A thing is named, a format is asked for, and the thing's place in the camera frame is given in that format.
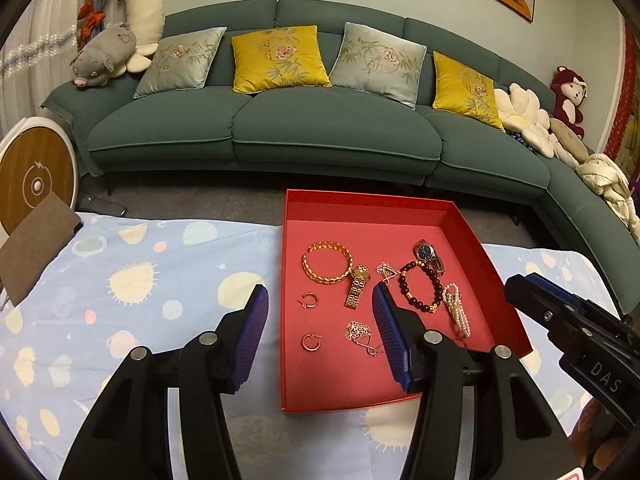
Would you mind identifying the silver tinsel garland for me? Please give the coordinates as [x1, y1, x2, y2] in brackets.
[0, 25, 78, 68]

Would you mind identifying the person's right hand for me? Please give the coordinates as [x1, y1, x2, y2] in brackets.
[570, 400, 640, 468]

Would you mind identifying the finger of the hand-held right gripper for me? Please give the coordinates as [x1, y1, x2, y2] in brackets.
[525, 272, 626, 326]
[505, 274, 583, 333]

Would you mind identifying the grey-green floral cushion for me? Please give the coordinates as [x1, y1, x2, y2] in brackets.
[134, 26, 228, 99]
[329, 22, 427, 110]

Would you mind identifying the gold bangle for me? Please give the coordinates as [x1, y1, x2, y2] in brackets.
[301, 241, 355, 285]

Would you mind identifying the gold wristwatch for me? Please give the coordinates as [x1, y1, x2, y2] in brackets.
[344, 264, 373, 309]

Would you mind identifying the red monkey plush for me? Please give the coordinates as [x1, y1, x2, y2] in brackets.
[550, 65, 587, 140]

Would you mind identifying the grey pig plush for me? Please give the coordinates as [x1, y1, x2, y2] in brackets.
[70, 27, 138, 90]

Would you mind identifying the red hanging decoration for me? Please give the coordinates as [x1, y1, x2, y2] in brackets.
[602, 22, 640, 161]

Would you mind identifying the long white plush toy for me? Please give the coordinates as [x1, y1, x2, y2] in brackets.
[116, 0, 166, 73]

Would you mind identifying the brown cardboard sheet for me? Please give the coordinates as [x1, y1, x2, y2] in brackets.
[0, 192, 83, 307]

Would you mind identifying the red bow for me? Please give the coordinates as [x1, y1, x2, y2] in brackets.
[77, 2, 103, 41]

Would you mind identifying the yellow floral cushion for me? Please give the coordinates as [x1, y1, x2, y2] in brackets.
[431, 51, 506, 132]
[231, 25, 332, 95]

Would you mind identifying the silver wristwatch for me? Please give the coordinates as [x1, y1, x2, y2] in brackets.
[412, 240, 445, 276]

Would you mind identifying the pearl bracelet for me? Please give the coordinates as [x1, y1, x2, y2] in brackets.
[441, 282, 472, 340]

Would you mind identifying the silver flower pendant necklace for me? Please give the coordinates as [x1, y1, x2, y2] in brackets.
[346, 321, 385, 357]

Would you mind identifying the blue patterned cloth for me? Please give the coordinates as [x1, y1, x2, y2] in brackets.
[505, 129, 536, 153]

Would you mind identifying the round white wood-faced device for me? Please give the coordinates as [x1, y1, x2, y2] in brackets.
[0, 116, 78, 235]

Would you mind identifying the dark grey flat object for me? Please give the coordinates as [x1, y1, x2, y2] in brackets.
[82, 195, 128, 216]

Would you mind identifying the green sofa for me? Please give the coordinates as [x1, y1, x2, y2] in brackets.
[41, 0, 640, 316]

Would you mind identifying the blue planet print cloth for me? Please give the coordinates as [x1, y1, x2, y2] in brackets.
[0, 212, 621, 480]

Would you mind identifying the red cardboard box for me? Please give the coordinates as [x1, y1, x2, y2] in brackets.
[277, 189, 533, 413]

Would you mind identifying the cream blanket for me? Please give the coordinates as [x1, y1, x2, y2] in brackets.
[577, 152, 640, 246]

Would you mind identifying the white curtain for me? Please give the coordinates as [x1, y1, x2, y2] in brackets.
[0, 0, 96, 136]

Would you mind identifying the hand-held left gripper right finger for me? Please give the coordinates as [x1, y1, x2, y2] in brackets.
[372, 282, 586, 480]

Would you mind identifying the white flower cushion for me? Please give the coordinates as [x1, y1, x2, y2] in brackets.
[494, 84, 555, 158]

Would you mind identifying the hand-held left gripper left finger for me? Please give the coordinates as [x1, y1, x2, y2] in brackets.
[59, 284, 270, 480]

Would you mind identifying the dark bead bracelet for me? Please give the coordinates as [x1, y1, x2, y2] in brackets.
[397, 260, 443, 313]

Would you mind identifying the brown oval plush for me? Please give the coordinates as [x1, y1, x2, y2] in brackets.
[549, 117, 591, 166]

